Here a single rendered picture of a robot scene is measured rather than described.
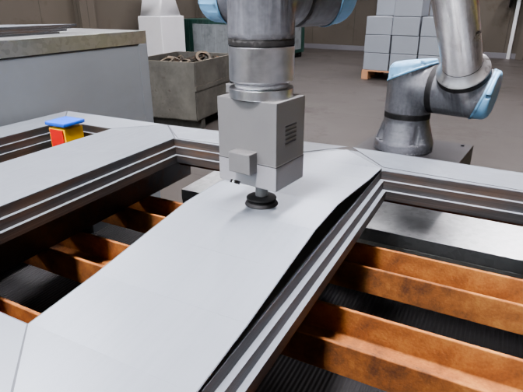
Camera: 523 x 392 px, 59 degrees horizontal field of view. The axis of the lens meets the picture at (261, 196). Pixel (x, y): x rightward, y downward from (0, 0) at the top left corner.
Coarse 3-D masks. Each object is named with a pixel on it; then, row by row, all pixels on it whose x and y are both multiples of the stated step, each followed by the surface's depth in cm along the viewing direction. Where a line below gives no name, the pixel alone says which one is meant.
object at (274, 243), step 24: (168, 216) 57; (192, 216) 56; (216, 216) 56; (240, 216) 56; (192, 240) 52; (216, 240) 51; (240, 240) 51; (264, 240) 51; (288, 240) 51; (288, 264) 47
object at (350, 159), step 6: (306, 156) 86; (312, 156) 86; (318, 156) 86; (324, 156) 86; (330, 156) 86; (336, 156) 86; (342, 156) 86; (348, 156) 86; (354, 156) 86; (360, 156) 86; (342, 162) 83; (348, 162) 83; (354, 162) 83; (360, 162) 83; (366, 162) 83
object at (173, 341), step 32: (96, 288) 45; (128, 288) 45; (32, 320) 41; (64, 320) 41; (96, 320) 41; (128, 320) 41; (160, 320) 41; (192, 320) 40; (224, 320) 40; (128, 352) 37; (160, 352) 37; (192, 352) 37; (224, 352) 37; (192, 384) 34
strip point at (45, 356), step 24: (24, 336) 39; (48, 336) 39; (24, 360) 37; (48, 360) 37; (72, 360) 37; (96, 360) 37; (24, 384) 35; (48, 384) 34; (72, 384) 34; (96, 384) 34; (120, 384) 34; (144, 384) 34; (168, 384) 34
